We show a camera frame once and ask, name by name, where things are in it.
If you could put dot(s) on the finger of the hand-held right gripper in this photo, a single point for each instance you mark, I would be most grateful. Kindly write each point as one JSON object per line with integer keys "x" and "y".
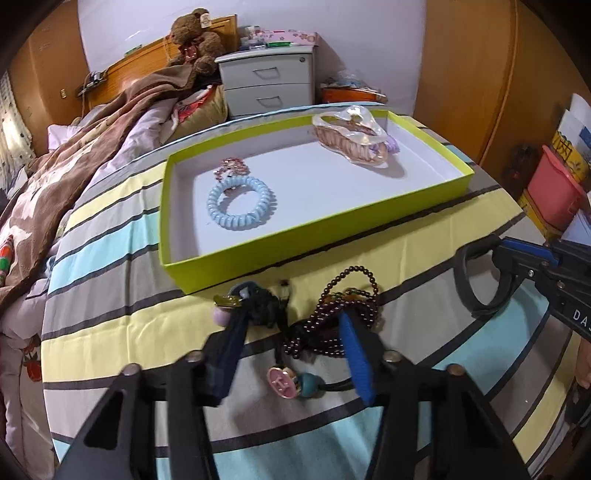
{"x": 526, "y": 249}
{"x": 512, "y": 267}

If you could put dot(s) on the dotted curtain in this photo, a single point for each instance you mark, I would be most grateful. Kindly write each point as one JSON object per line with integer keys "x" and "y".
{"x": 16, "y": 120}

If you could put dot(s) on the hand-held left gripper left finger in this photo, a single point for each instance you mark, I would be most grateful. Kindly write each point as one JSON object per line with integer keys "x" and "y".
{"x": 231, "y": 344}

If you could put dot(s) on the plain wooden wardrobe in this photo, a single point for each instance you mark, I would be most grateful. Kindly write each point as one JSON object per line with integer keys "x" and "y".
{"x": 466, "y": 69}

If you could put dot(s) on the white floral quilt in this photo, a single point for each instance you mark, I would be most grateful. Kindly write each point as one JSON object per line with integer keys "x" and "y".
{"x": 21, "y": 369}

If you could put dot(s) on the black bow hair clip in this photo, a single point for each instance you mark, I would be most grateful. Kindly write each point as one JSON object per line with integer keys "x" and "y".
{"x": 263, "y": 304}

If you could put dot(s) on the striped bedsheet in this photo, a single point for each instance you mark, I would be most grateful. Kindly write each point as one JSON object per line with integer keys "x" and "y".
{"x": 120, "y": 258}

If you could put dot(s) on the pink floral box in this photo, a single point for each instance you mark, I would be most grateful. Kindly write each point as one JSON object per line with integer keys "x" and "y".
{"x": 295, "y": 38}

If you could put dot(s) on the pink rhinestone hair clip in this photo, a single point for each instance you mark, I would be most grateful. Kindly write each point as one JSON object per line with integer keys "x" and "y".
{"x": 229, "y": 167}

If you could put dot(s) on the brown teddy bear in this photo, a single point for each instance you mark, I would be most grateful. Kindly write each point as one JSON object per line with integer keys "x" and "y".
{"x": 196, "y": 41}

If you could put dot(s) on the wooden wardrobe with flower stickers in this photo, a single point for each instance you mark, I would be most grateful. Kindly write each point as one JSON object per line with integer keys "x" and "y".
{"x": 51, "y": 64}

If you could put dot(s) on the lime green cardboard box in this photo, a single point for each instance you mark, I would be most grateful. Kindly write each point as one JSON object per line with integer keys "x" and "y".
{"x": 314, "y": 203}

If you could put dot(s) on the brown patterned blanket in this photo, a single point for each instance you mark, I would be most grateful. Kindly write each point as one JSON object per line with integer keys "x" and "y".
{"x": 92, "y": 152}

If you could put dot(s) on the person's right hand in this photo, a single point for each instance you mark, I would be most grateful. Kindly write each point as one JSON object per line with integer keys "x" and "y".
{"x": 585, "y": 364}

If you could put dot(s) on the black wide bangle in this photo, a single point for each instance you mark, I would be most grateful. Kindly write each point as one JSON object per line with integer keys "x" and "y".
{"x": 464, "y": 286}

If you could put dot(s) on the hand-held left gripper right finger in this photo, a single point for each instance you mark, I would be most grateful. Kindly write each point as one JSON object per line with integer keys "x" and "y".
{"x": 358, "y": 350}

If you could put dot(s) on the pink plastic bin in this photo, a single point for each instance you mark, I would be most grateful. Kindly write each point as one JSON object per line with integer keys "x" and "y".
{"x": 554, "y": 189}

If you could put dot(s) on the clear large hair claw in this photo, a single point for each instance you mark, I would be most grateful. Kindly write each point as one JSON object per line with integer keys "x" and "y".
{"x": 355, "y": 138}

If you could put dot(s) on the red and gold pillow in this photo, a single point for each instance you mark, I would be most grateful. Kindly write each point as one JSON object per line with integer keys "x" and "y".
{"x": 203, "y": 110}

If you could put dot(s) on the red and green knit cloth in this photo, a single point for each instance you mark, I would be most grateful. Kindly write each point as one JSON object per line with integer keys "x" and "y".
{"x": 4, "y": 258}

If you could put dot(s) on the orange box with clutter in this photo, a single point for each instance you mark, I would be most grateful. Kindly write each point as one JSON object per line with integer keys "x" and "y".
{"x": 353, "y": 92}

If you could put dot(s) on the white two-drawer nightstand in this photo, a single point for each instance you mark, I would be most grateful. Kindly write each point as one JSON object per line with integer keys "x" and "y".
{"x": 268, "y": 83}

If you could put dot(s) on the wooden bed headboard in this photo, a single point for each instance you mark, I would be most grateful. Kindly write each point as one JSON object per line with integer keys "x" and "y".
{"x": 138, "y": 64}

